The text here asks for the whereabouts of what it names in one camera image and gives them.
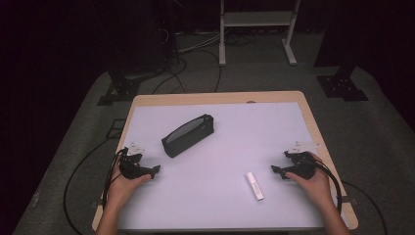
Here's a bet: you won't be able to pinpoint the person's left hand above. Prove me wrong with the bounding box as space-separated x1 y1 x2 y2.
107 164 153 210

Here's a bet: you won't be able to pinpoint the black stand base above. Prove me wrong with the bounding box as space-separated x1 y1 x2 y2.
316 67 370 103
96 70 141 107

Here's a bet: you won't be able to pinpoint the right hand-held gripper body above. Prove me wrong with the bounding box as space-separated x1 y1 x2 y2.
283 140 322 181

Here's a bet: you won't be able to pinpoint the white metal desk frame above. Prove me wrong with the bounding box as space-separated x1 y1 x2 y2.
218 0 301 68

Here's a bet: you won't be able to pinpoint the white tube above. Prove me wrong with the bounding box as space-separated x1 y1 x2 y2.
245 171 265 202

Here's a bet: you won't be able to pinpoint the black pencil case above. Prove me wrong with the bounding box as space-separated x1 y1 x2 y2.
161 113 215 160

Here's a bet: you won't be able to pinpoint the person's right hand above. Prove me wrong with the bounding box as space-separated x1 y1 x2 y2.
285 152 335 209

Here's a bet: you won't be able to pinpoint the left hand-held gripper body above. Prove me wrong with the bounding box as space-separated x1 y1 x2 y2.
117 141 155 180

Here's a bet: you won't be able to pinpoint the black floor cable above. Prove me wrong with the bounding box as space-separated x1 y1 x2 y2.
152 48 223 96

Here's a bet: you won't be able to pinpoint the white floor cables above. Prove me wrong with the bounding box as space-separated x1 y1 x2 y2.
175 30 223 55

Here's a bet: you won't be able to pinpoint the white table mat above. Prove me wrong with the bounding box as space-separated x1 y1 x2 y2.
117 102 350 230

